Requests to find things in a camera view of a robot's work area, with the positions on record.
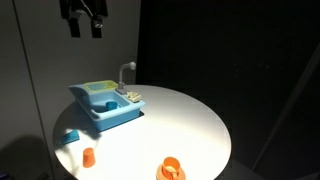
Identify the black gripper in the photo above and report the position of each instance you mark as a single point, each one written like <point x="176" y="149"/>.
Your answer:
<point x="95" y="9"/>

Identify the blue toy sink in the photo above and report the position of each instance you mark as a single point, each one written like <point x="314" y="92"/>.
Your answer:
<point x="94" y="104"/>

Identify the orange mug on saucer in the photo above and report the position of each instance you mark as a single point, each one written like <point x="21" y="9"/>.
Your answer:
<point x="170" y="168"/>

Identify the yellow-green dish basket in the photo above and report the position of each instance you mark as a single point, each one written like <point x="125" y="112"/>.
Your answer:
<point x="100" y="86"/>

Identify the grey toy faucet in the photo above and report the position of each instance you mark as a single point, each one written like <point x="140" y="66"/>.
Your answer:
<point x="132" y="66"/>

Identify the blue cup lying down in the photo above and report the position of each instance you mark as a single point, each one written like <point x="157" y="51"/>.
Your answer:
<point x="70" y="137"/>

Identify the orange upside-down cup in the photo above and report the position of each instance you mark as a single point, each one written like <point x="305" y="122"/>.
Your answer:
<point x="88" y="157"/>

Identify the orange saucer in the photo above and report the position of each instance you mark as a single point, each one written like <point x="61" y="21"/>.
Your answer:
<point x="160" y="175"/>

